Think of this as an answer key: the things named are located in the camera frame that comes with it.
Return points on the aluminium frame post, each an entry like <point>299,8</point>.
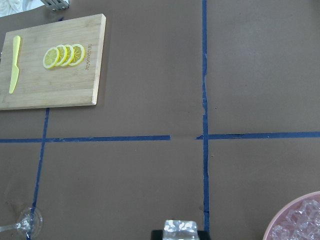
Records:
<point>56,5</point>

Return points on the clear ice cube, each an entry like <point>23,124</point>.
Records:
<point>180,230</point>

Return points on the clear wine glass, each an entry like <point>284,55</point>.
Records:
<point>28,225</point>

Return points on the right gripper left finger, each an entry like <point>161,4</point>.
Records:
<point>157,235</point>

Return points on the bamboo cutting board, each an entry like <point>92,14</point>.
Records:
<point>38,87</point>

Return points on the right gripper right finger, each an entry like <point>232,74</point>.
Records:
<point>203,235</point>

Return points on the white cloth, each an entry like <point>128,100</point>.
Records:
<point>10,7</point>

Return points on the pile of ice cubes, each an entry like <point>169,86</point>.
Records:
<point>299,224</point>

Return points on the pink bowl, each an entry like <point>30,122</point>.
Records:
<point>281,215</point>

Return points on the yellow plastic knife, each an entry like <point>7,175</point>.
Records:
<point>14,68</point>

